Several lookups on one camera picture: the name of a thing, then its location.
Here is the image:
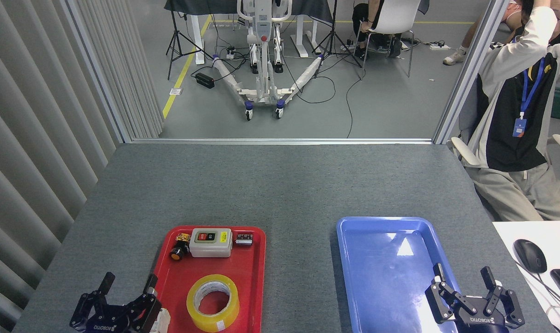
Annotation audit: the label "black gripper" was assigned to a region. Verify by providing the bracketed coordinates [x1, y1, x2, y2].
[425, 263, 525, 333]
[70, 272, 162, 333]

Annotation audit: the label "yellow tape roll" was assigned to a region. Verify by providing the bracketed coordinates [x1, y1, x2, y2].
[186, 274, 240, 333]

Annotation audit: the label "black computer mouse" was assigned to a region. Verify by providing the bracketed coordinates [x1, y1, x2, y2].
[513, 239, 548, 274]

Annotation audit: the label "black yellow push button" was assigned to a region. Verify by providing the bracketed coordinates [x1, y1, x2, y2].
[170, 234, 191, 261]

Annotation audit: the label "blue plastic tray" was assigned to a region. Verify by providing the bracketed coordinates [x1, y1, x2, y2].
[336, 216, 477, 333]

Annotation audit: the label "white side table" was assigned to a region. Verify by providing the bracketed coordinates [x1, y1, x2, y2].
[492, 220, 560, 333]

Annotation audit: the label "red plastic tray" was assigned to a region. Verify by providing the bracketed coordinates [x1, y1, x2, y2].
[153, 225, 267, 333]

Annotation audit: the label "white office chair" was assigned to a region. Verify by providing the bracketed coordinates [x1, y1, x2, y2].
[450, 83, 560, 172]

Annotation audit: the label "grey vertical blinds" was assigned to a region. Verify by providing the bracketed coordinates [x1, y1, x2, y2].
[0, 0, 165, 333]

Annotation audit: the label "white stand on wheels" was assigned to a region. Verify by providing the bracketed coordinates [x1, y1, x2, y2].
[212, 0, 324, 122]

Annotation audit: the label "black tripod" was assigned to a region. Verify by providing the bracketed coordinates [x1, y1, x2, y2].
[313, 0, 364, 79]
[166, 9, 214, 80]

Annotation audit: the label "person on white chair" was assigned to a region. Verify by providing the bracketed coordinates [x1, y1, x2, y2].
[351, 0, 403, 60]

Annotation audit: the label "desk with dark cloth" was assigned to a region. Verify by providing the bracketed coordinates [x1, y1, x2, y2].
[164, 0, 333, 65]

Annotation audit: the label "black mouse cable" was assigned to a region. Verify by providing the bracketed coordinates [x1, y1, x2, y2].
[516, 261, 560, 311]

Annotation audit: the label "white switch box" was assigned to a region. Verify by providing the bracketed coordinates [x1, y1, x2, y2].
[189, 228, 233, 258]

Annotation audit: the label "person with blue lanyard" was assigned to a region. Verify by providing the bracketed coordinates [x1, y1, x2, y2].
[465, 0, 560, 222]

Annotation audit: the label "blue lanyard with badge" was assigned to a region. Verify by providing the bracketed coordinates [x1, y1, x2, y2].
[512, 55, 546, 138]

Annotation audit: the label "black floor cable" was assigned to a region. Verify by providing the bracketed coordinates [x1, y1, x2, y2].
[346, 69, 364, 138]

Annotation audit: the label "silver horizontal rail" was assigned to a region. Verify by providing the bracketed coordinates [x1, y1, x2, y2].
[131, 137, 434, 145]

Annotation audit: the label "silver post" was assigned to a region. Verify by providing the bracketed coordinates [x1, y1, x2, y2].
[432, 0, 511, 145]
[65, 0, 132, 144]

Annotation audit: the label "person behind silver post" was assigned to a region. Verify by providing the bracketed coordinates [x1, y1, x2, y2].
[443, 0, 523, 66]

